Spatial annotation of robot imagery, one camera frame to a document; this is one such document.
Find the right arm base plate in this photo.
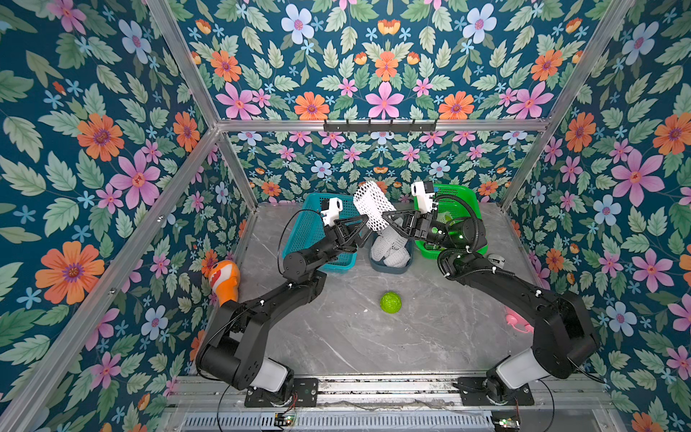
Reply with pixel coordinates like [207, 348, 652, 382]
[453, 377, 534, 407]

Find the pink alarm clock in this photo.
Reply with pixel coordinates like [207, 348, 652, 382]
[505, 307, 534, 334]

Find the green plastic basket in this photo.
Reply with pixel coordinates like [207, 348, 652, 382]
[415, 185, 488, 257]

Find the grey foam net tray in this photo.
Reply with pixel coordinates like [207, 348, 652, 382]
[367, 233, 414, 275]

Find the patterned black white can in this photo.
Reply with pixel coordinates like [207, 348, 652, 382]
[487, 254, 506, 269]

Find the green custard apple front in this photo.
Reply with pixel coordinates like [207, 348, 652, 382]
[437, 212, 452, 223]

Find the green custard apple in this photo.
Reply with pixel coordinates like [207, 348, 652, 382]
[380, 292, 402, 314]
[437, 212, 452, 223]

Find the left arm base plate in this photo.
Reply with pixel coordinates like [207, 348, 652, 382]
[244, 377, 320, 409]

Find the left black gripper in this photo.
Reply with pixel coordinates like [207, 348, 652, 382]
[301, 224, 370, 275]

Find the orange clownfish plush toy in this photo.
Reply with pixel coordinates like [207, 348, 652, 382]
[210, 260, 241, 305]

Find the white foam net back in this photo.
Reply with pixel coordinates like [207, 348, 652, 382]
[353, 181, 396, 232]

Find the black hook rail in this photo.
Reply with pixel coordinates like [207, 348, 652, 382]
[322, 119, 437, 134]

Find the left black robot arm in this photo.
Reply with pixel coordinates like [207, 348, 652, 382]
[195, 215, 372, 399]

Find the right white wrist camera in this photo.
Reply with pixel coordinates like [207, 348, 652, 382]
[410, 181, 435, 214]

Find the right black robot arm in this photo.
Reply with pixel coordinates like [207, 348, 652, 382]
[383, 211, 600, 405]

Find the green custard apple back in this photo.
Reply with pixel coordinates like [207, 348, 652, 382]
[380, 292, 402, 314]

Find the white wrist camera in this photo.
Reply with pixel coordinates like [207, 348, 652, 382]
[320, 197, 343, 227]
[410, 181, 435, 214]

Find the white foam net remaining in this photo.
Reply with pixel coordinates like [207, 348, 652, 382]
[372, 230, 408, 266]

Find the teal plastic basket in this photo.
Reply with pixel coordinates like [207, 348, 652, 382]
[282, 193, 359, 257]

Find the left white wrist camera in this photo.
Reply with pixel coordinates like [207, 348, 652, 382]
[320, 197, 343, 227]

